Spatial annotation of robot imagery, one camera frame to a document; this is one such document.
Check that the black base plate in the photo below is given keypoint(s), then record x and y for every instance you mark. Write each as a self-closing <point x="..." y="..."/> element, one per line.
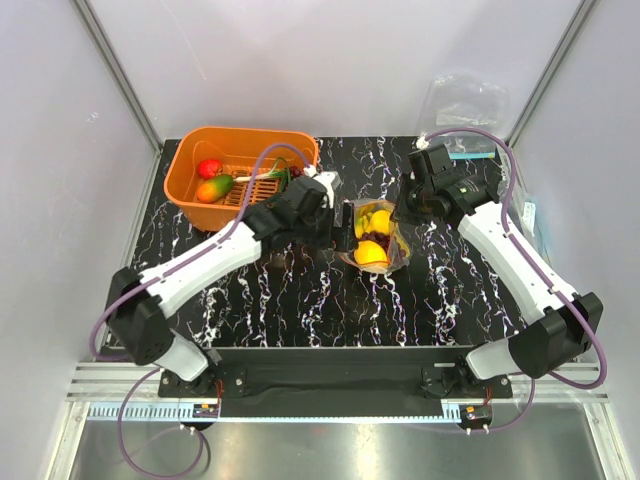
<point x="337" y="383"/>

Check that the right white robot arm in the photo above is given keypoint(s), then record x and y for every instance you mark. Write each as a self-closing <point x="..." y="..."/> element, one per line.
<point x="561" y="323"/>

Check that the orange green mango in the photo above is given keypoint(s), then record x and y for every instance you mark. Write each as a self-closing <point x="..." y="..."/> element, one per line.
<point x="215" y="188"/>

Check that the yellow lemon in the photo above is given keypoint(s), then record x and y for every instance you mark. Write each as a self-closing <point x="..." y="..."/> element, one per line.
<point x="370" y="252"/>

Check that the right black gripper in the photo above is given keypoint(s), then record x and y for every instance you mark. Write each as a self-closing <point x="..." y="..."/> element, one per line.
<point x="401" y="212"/>

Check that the yellow banana bunch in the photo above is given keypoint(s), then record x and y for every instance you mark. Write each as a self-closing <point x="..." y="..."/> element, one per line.
<point x="362" y="218"/>

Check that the orange plastic basket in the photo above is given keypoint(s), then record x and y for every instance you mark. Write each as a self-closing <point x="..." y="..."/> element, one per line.
<point x="242" y="152"/>

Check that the red apple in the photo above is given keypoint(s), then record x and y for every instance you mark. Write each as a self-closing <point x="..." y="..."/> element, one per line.
<point x="209" y="168"/>

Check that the dark red grape bunch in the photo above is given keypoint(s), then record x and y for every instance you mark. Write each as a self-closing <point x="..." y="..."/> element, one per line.
<point x="381" y="239"/>

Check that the red zip clear bag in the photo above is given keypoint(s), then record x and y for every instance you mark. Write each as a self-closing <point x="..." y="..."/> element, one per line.
<point x="399" y="252"/>

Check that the green onion stalk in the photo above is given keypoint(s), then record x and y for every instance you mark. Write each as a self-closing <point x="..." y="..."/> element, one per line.
<point x="278" y="172"/>

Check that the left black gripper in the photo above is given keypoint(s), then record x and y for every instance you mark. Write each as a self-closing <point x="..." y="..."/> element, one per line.
<point x="344" y="237"/>

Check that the clear plastic bag right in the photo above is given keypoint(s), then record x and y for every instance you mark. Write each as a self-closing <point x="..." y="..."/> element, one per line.
<point x="522" y="210"/>

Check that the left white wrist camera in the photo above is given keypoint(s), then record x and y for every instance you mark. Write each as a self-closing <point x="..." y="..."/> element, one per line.
<point x="329" y="179"/>

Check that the blue zip plastic bag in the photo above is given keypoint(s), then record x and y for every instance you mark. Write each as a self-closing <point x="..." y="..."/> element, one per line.
<point x="462" y="100"/>

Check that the yellow pear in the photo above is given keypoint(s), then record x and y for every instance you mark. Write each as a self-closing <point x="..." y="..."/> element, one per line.
<point x="380" y="222"/>

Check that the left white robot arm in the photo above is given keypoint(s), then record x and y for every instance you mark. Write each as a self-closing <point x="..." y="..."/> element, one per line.
<point x="139" y="305"/>

